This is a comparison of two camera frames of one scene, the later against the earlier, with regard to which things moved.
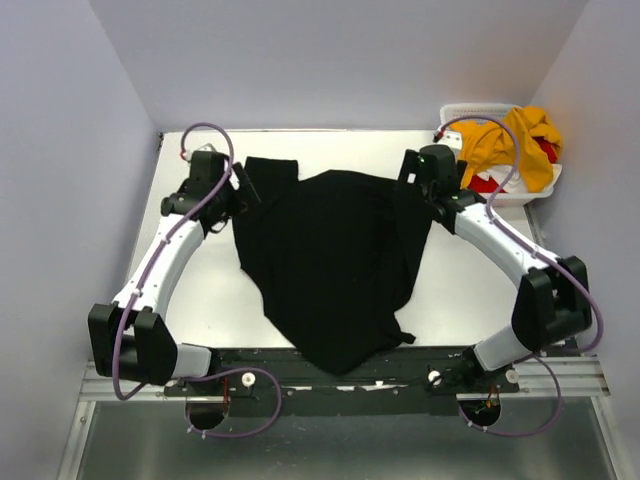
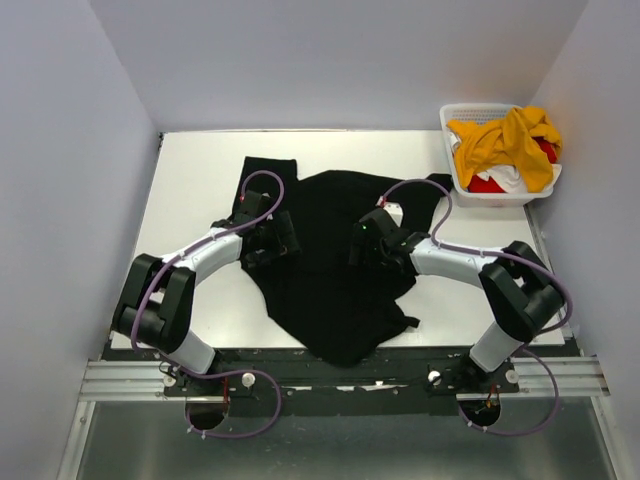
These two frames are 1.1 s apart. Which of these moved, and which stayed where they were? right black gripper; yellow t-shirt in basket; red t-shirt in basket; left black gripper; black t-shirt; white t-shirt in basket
Moved: left black gripper; right black gripper
Stayed: yellow t-shirt in basket; black t-shirt; white t-shirt in basket; red t-shirt in basket
